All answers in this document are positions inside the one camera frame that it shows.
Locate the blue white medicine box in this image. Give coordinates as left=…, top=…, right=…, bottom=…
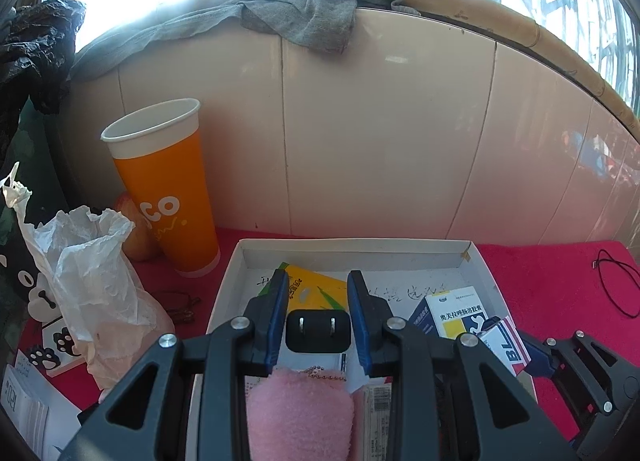
left=407, top=285, right=489, bottom=342

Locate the white cardboard box tray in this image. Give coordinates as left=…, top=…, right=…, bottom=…
left=182, top=238, right=538, bottom=461

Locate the white plastic bag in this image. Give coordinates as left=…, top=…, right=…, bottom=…
left=0, top=161, right=176, bottom=392

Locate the yellow green drink carton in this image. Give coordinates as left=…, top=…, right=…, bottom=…
left=276, top=262, right=349, bottom=324

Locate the small white medicine box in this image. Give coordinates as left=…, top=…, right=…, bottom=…
left=477, top=316, right=532, bottom=378

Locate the grey cloth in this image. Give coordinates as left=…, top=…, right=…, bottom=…
left=70, top=0, right=423, bottom=84

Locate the black USB cable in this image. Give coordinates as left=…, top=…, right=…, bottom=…
left=591, top=248, right=640, bottom=319

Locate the black charger plug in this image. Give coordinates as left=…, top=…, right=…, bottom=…
left=285, top=309, right=353, bottom=354

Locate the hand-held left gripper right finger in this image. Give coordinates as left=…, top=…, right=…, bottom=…
left=346, top=269, right=578, bottom=461

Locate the black plastic bag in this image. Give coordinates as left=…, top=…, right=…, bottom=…
left=0, top=0, right=87, bottom=117

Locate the yellow red apple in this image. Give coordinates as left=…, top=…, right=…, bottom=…
left=114, top=192, right=163, bottom=263

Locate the beige snack packet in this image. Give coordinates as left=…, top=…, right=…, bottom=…
left=357, top=381, right=398, bottom=461

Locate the orange paper cup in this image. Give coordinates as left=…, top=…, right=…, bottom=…
left=100, top=98, right=222, bottom=278

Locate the white paw print block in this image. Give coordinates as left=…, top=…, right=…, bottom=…
left=25, top=318, right=86, bottom=379

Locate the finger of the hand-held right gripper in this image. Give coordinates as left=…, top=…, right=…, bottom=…
left=520, top=328, right=628, bottom=417

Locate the brown wire object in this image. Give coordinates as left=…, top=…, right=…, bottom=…
left=159, top=290, right=202, bottom=327

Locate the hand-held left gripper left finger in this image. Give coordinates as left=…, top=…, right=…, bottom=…
left=60, top=268, right=291, bottom=461

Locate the red towel mat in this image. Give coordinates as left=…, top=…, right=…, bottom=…
left=15, top=226, right=640, bottom=461

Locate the dark green printed bag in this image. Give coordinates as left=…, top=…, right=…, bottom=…
left=0, top=96, right=71, bottom=342

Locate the pink plush toy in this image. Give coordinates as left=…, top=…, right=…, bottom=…
left=246, top=366, right=356, bottom=461

